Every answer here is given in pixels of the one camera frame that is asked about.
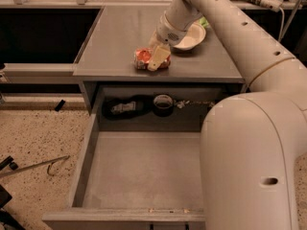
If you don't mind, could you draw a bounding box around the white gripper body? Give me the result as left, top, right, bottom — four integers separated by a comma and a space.
156, 12, 187, 46

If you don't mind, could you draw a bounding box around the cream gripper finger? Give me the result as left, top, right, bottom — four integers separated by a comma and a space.
148, 45, 171, 71
149, 32, 162, 49

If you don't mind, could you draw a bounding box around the red crushed coke can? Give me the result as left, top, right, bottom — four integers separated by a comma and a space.
134, 48, 171, 70

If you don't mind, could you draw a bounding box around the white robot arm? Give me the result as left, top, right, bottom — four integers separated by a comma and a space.
150, 0, 307, 230

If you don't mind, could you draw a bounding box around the grey open top drawer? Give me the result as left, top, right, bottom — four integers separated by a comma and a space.
43, 86, 222, 230

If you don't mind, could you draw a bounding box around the white paper bowl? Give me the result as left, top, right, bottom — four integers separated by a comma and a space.
175, 22, 206, 51

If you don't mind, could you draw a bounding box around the green chip bag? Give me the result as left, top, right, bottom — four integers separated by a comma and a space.
199, 16, 209, 28

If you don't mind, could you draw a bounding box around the grey cabinet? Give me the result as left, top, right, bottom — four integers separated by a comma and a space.
74, 5, 244, 110

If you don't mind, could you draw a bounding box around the small black block on floor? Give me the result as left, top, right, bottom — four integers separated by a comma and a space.
55, 100, 65, 112

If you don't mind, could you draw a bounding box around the metal rod on floor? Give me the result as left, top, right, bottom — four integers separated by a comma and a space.
0, 155, 70, 178

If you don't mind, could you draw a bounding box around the black equipment at left edge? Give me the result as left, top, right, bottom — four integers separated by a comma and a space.
0, 156, 26, 230

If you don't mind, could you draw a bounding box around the white cable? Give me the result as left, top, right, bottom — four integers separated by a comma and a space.
277, 7, 286, 43

